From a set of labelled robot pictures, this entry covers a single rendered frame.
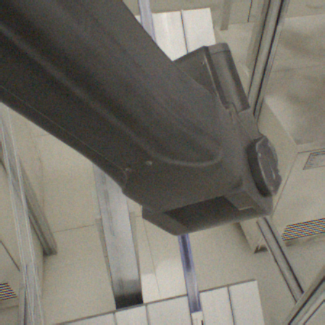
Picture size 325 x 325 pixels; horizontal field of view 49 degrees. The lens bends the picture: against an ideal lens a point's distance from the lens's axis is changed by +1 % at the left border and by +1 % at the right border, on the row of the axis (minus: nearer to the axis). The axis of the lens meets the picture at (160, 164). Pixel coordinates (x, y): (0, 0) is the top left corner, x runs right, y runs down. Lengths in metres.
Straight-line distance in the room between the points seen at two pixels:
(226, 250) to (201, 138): 1.28
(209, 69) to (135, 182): 0.12
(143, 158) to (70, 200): 1.44
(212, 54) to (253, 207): 0.13
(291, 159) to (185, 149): 0.83
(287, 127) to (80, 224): 0.91
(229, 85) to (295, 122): 0.73
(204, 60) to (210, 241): 1.21
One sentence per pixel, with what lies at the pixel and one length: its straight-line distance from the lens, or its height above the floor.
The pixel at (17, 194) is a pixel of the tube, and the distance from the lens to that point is 0.46.
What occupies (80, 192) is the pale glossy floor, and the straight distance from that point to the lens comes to 1.61.
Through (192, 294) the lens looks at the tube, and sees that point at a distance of 0.48.
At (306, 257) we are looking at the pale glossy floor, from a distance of 1.51.
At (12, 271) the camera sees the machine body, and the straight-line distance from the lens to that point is 1.14.
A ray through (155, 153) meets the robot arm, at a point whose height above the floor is 1.12.
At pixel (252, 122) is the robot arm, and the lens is 0.29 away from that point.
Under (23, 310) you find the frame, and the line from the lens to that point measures 1.04.
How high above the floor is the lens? 1.24
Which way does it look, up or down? 48 degrees down
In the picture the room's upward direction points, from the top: straight up
